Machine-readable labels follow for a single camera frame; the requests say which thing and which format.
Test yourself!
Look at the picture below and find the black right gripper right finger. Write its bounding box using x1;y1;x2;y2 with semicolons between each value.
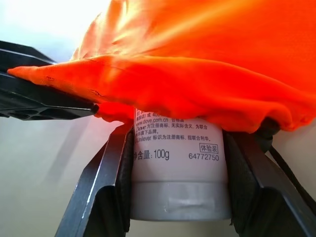
221;130;316;237

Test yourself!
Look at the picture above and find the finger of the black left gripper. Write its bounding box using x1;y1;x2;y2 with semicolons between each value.
0;40;58;73
0;73;100;122

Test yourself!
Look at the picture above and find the orange fabric drawstring pouch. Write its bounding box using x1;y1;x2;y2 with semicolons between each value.
7;0;316;135

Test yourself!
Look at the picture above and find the black pouch drawstring cord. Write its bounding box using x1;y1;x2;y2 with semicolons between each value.
256;118;316;213

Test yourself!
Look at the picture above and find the white Dove tube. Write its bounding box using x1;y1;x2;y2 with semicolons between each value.
130;106;233;221

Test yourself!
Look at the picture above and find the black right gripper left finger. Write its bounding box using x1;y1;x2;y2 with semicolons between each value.
55;122;135;237

